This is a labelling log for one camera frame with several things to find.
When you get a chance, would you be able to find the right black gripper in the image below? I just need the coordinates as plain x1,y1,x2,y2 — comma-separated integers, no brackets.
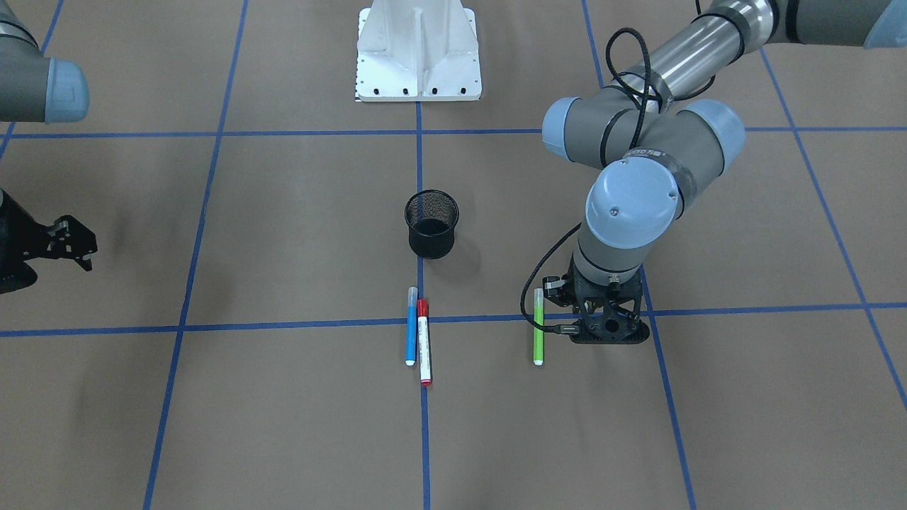
1,191,49,294

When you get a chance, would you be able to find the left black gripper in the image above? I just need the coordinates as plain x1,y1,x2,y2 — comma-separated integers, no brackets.
565,261,647,334

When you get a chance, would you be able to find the green highlighter pen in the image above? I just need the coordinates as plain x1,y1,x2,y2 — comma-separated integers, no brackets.
532,288,545,367

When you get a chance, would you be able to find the red capped white marker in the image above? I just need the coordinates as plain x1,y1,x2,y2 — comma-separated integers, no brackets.
417,298,433,387

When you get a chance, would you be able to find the blue marker pen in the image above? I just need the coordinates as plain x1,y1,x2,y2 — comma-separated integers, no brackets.
404,286,419,367

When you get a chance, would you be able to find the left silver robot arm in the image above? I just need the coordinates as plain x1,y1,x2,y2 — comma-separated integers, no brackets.
532,1,905,344

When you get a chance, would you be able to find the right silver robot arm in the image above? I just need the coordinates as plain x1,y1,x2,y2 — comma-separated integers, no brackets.
1,2,98,293

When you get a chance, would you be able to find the black mesh pen cup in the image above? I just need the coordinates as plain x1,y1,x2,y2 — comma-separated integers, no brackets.
405,188,459,259

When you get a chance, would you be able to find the brown paper table mat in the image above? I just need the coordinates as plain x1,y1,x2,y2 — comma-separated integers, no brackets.
2,1,905,509

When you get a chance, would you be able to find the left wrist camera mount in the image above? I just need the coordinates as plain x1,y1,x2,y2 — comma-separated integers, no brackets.
542,273,649,345

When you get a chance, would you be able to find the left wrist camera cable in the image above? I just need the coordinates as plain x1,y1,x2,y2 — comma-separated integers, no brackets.
520,222,583,336

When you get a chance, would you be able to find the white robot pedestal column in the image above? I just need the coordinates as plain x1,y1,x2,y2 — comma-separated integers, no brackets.
354,1,483,103

